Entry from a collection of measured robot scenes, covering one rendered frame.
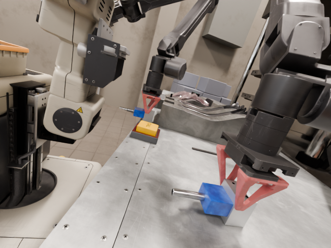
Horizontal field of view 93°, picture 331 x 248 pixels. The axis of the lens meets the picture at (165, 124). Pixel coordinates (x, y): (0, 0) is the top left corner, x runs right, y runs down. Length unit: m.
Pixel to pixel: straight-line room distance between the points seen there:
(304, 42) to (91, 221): 0.35
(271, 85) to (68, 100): 0.62
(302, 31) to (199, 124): 0.42
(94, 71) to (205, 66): 3.27
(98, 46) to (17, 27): 3.48
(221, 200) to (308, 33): 0.26
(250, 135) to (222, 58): 3.68
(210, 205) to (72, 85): 0.58
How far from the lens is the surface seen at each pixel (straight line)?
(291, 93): 0.25
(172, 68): 0.55
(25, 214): 0.97
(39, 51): 3.91
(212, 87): 2.83
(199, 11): 0.78
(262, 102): 0.25
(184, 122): 0.61
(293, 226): 0.44
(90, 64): 0.62
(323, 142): 1.02
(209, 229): 0.30
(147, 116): 0.61
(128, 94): 3.53
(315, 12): 0.33
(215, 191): 0.30
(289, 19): 0.31
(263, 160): 0.23
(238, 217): 0.32
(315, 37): 0.29
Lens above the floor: 1.00
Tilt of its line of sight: 18 degrees down
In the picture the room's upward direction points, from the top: 17 degrees clockwise
